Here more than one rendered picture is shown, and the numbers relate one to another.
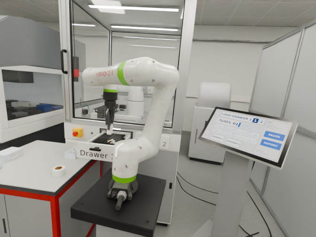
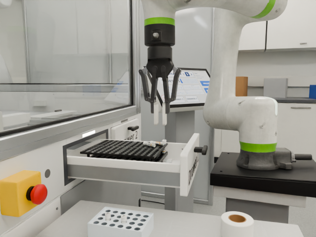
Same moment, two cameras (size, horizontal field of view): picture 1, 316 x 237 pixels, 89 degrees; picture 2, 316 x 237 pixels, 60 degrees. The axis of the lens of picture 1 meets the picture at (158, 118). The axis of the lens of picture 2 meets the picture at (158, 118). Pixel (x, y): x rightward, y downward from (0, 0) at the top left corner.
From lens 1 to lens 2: 152 cm
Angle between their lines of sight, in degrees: 80
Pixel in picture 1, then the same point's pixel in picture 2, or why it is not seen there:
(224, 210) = not seen: hidden behind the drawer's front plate
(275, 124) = (199, 74)
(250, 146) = (203, 97)
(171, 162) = not seen: hidden behind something
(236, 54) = not seen: outside the picture
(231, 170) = (183, 135)
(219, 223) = (181, 204)
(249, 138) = (197, 90)
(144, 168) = (121, 199)
